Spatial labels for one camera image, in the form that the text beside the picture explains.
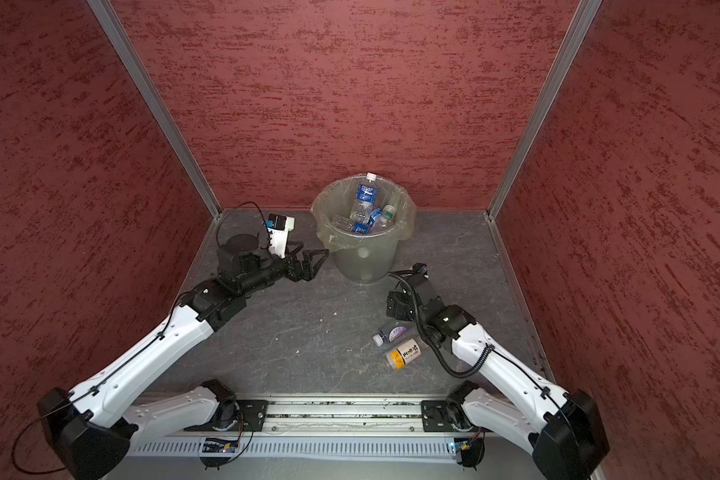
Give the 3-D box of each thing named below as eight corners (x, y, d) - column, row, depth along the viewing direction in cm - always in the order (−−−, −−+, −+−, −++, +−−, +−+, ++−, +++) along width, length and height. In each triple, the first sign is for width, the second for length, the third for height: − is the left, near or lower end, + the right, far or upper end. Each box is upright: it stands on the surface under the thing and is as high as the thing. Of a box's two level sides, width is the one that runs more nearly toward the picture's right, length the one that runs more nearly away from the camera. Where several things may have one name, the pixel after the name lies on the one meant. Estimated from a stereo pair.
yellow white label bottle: (392, 373, 82) (394, 368, 78) (385, 359, 85) (386, 354, 81) (420, 357, 85) (423, 351, 81) (412, 344, 88) (414, 338, 84)
